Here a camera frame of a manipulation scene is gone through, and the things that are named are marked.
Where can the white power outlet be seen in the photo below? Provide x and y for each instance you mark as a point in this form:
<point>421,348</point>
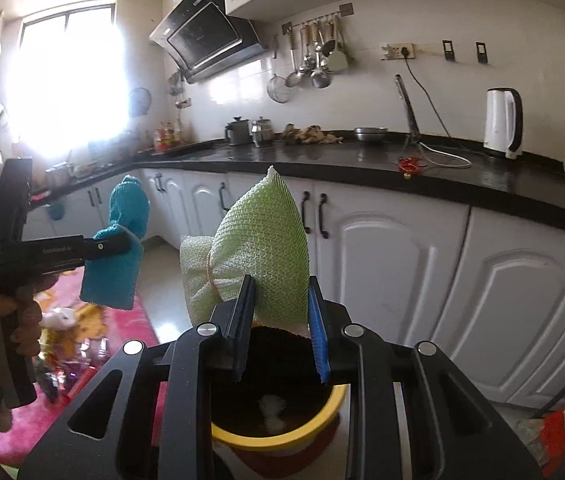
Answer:
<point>397,51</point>

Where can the metal utensil rail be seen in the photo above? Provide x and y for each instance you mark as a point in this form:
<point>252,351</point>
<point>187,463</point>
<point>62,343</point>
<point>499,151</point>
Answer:
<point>312,20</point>

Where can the steel ladle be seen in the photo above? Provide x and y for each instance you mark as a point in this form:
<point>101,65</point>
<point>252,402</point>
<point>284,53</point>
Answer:
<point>293,79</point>
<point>320,79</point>

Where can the group of condiment bottles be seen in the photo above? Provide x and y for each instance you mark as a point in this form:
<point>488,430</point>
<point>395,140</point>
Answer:
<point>167,137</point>

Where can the blue knitted cloth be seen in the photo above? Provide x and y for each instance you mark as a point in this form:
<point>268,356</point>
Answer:
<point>125,205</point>

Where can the steel bowl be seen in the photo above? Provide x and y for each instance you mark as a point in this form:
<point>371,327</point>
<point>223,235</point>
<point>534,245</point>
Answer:
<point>371,135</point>

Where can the brown crumpled cloth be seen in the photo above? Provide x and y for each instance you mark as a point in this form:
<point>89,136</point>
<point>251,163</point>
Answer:
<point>312,135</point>

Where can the white electric kettle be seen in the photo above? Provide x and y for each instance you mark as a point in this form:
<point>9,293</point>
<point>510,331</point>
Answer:
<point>499,120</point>

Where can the grey kettle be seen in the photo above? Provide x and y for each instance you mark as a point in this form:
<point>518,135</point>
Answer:
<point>236,132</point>

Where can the white crumpled paper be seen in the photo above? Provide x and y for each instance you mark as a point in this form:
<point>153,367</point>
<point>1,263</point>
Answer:
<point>272,410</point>

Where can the smartphone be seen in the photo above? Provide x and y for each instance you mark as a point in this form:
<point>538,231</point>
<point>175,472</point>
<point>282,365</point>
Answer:
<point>408,105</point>

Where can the red ornament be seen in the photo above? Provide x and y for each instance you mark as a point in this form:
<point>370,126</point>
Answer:
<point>411,166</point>

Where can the steel teapot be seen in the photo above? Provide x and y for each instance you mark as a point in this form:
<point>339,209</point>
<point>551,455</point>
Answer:
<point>261,132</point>

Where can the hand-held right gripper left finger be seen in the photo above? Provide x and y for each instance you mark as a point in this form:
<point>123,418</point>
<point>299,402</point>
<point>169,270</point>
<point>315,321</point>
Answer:
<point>241,325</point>

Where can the red plastic bag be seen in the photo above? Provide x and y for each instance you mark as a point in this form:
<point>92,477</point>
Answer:
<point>559,430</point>

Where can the white base cabinets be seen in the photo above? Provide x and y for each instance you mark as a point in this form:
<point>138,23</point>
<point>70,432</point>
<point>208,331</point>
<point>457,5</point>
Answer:
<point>397,260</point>

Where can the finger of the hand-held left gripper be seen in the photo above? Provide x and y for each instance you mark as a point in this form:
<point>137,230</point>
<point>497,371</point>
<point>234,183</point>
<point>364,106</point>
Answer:
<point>110,247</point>

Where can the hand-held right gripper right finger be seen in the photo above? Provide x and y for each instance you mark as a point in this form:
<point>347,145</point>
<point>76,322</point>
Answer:
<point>318,335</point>

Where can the kitchen window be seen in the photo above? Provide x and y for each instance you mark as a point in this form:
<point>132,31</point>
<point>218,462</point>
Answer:
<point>72,70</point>

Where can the black countertop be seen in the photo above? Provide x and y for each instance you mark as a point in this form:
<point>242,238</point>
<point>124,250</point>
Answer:
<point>342,160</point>

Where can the yellow rimmed trash bin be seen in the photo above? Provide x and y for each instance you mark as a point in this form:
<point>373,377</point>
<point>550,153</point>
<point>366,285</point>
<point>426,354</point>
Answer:
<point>272,441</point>

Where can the black range hood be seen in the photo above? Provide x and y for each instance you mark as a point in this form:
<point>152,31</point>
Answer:
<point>202,30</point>

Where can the green mesh cloth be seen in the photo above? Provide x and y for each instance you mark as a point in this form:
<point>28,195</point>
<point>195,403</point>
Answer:
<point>262,230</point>

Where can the pink printed blanket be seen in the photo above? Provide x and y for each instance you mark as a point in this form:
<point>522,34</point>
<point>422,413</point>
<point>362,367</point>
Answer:
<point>127,325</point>

